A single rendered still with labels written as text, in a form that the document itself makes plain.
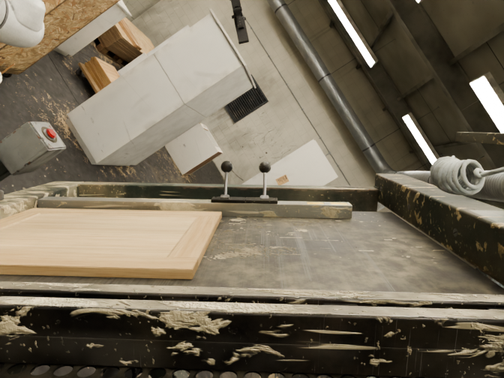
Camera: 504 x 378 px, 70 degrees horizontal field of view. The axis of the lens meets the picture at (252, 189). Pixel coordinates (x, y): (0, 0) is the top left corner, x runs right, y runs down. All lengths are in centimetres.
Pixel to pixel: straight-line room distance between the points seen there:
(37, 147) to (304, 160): 373
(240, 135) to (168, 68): 588
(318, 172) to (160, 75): 232
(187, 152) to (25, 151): 484
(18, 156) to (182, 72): 228
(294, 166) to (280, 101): 473
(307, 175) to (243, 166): 464
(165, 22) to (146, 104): 696
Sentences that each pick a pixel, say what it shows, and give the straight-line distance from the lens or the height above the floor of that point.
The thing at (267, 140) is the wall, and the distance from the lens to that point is 921.
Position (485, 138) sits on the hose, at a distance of 81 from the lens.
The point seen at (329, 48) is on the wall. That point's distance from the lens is 968.
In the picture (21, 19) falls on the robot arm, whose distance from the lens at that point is 164.
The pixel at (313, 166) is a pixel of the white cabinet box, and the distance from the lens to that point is 476.
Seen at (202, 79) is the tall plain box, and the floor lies 135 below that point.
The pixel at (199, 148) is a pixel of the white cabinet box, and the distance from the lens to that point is 615.
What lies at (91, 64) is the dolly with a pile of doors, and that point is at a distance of 509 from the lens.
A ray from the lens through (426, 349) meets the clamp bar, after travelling 46.
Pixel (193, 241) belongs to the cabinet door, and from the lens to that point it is 80.
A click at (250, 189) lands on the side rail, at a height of 144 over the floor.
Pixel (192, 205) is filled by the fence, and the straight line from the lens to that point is 110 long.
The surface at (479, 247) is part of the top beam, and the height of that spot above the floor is 182.
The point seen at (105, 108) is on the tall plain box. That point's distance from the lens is 377.
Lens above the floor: 160
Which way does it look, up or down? 7 degrees down
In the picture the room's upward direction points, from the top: 58 degrees clockwise
